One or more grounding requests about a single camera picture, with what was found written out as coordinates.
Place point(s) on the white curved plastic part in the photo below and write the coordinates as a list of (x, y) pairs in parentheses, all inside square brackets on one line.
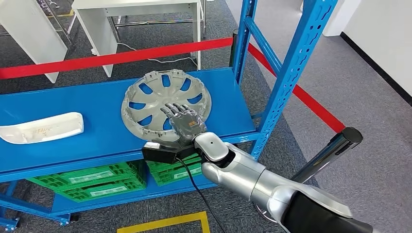
[(42, 128)]

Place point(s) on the blue metal shelf rack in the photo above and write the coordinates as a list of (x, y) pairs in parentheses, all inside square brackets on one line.
[(96, 135)]

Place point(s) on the metal bars under table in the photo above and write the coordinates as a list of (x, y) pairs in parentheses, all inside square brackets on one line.
[(154, 22)]

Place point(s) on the silver plastic hubcap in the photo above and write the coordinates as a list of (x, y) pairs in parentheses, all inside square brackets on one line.
[(151, 99)]

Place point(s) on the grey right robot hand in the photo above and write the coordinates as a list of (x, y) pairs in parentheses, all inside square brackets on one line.
[(185, 123)]

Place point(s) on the green folded plastic crate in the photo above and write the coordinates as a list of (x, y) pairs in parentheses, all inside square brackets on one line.
[(106, 192), (80, 177), (186, 175), (167, 167)]

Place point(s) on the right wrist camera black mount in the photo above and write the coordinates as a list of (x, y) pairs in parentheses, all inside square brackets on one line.
[(157, 154)]

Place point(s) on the white desk panel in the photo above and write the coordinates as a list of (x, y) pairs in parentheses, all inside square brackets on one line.
[(29, 32)]

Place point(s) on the long red barrier belt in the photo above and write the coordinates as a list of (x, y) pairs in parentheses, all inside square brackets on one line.
[(112, 58)]

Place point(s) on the white table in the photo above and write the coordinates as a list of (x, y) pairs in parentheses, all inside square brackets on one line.
[(96, 29)]

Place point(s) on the chrome metal frame legs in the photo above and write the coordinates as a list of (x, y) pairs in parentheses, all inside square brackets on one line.
[(61, 23)]

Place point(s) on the yellow black floor tape strip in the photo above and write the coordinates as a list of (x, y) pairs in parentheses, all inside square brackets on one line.
[(64, 14)]

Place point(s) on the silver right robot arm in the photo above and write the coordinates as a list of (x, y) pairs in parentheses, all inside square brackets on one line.
[(244, 173)]

